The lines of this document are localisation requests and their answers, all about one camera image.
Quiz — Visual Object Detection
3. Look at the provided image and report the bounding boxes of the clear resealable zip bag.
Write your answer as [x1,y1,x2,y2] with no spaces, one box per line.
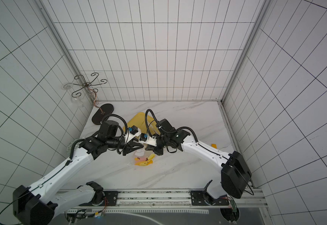
[134,149,156,167]

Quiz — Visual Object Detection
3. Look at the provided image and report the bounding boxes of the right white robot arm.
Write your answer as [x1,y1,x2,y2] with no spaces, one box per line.
[143,109,254,199]

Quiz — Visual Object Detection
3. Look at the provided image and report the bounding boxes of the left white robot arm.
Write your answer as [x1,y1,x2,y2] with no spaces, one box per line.
[10,114,148,225]

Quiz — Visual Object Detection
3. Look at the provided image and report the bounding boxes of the yellow plastic tray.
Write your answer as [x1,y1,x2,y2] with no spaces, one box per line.
[127,112,160,135]

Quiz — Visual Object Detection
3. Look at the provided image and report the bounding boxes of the black round rack base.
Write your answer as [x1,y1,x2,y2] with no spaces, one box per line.
[91,103,114,125]

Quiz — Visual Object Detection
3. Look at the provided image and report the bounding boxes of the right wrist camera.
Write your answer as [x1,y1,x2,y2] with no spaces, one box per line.
[139,133,157,147]

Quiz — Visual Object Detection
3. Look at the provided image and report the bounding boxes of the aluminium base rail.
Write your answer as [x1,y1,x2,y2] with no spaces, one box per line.
[64,189,268,221]

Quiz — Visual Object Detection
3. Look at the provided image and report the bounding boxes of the black wire cup rack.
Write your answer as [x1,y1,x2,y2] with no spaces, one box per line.
[61,72,108,98]

